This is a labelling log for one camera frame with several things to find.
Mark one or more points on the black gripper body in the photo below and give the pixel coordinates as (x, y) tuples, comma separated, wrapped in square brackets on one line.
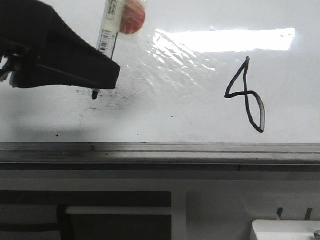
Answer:
[(24, 30)]

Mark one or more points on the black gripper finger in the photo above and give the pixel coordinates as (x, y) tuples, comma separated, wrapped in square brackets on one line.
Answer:
[(61, 57)]

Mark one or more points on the white black whiteboard marker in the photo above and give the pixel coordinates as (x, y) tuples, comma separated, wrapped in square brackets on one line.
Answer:
[(110, 26)]

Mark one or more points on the red round taped magnet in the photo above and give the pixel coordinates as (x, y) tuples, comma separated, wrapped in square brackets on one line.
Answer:
[(132, 19)]

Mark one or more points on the white whiteboard surface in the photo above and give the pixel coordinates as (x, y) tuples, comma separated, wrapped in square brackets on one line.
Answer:
[(208, 71)]

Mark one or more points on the grey aluminium marker tray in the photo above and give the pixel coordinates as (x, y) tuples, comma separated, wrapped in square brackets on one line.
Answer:
[(159, 156)]

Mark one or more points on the white box lower right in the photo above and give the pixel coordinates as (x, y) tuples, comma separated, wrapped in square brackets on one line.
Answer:
[(284, 229)]

